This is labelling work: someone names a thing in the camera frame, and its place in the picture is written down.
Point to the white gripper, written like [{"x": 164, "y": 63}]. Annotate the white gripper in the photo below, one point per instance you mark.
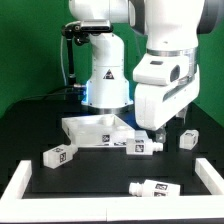
[{"x": 163, "y": 89}]

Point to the white square tabletop part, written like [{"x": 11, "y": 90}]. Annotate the white square tabletop part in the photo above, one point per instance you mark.
[{"x": 97, "y": 130}]

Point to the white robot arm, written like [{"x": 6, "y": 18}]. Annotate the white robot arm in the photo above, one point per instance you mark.
[{"x": 171, "y": 28}]

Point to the white marker sheet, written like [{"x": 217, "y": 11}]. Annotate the white marker sheet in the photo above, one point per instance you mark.
[{"x": 141, "y": 134}]

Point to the white U-shaped fence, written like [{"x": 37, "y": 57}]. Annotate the white U-shaped fence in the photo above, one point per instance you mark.
[{"x": 15, "y": 208}]

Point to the black camera on stand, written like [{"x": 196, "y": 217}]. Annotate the black camera on stand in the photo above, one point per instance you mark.
[{"x": 78, "y": 33}]

